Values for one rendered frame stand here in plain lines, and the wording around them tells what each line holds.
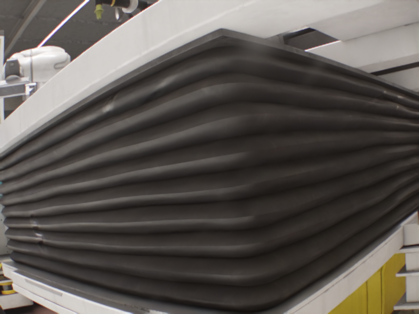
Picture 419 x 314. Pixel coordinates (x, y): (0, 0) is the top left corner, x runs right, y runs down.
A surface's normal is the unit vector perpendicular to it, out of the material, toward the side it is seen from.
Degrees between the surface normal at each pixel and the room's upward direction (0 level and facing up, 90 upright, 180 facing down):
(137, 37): 90
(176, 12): 90
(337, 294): 90
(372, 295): 90
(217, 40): 180
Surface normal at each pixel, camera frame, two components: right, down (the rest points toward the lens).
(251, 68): 0.55, 0.70
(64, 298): -0.68, 0.07
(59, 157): -0.29, 0.79
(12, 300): 0.58, -0.12
